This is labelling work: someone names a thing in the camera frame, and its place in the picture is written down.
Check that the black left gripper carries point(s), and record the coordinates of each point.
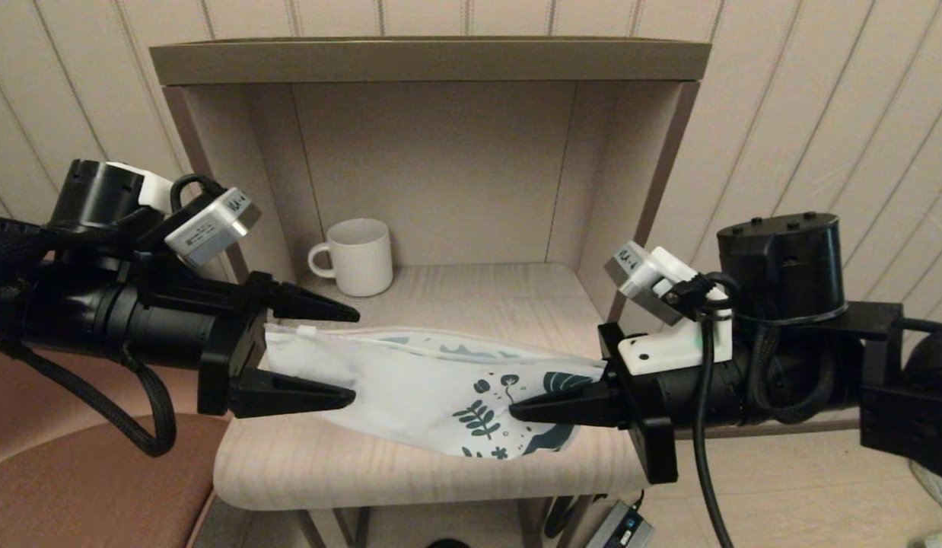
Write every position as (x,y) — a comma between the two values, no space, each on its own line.
(205,327)

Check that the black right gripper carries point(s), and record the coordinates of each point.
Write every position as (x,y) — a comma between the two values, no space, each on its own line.
(669,396)

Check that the white floral zipper pouch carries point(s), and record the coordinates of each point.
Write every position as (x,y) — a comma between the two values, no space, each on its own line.
(395,380)

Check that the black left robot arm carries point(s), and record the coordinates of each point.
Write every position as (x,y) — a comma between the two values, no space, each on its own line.
(60,320)

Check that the white ribbed ceramic mug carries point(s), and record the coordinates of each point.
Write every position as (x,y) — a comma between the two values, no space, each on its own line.
(361,261)

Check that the grey power adapter brick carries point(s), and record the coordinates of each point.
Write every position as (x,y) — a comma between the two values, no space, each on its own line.
(623,529)

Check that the black round floor object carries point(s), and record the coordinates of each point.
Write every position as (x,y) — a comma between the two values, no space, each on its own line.
(448,544)

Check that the brown upholstered chair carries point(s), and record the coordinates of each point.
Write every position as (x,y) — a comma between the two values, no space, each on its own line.
(75,495)

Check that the beige brown shelf hutch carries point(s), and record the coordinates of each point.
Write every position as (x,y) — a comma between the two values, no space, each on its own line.
(425,65)

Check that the crumpled grey patterned floor item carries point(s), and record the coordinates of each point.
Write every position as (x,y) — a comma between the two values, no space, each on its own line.
(939,487)

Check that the white floor object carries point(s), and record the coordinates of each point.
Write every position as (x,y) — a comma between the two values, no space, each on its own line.
(939,540)

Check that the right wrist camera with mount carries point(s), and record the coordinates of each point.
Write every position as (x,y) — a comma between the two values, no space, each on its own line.
(661,350)

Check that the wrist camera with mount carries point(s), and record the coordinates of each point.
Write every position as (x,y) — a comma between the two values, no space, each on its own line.
(661,350)
(212,228)

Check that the dark table leg frame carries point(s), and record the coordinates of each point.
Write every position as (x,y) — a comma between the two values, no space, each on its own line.
(533,533)

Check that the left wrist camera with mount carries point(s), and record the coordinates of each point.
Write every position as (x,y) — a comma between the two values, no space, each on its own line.
(212,228)

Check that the brown wall baseboard strip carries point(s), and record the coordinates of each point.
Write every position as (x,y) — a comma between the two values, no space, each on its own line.
(783,426)

